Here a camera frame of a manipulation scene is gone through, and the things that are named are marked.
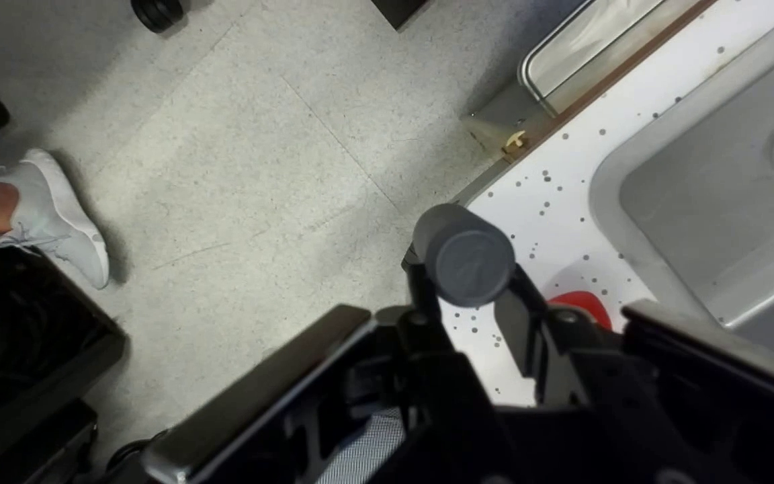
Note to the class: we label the black furniture foot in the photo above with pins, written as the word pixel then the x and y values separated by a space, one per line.
pixel 400 8

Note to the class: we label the silver toy sink basin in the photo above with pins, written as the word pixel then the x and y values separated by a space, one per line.
pixel 719 204

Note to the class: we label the black floor box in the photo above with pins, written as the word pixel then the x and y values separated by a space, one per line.
pixel 19 340

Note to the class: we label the dark grey cylinder block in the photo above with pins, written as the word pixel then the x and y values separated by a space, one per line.
pixel 467 255

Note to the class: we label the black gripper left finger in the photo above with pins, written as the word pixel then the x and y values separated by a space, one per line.
pixel 427 325

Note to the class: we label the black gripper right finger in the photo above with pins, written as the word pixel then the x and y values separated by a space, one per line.
pixel 529 325

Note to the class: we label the wooden toy kitchen unit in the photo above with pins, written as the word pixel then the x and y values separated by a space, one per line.
pixel 564 179

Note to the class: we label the white sneaker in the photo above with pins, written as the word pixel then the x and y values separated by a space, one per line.
pixel 53 223

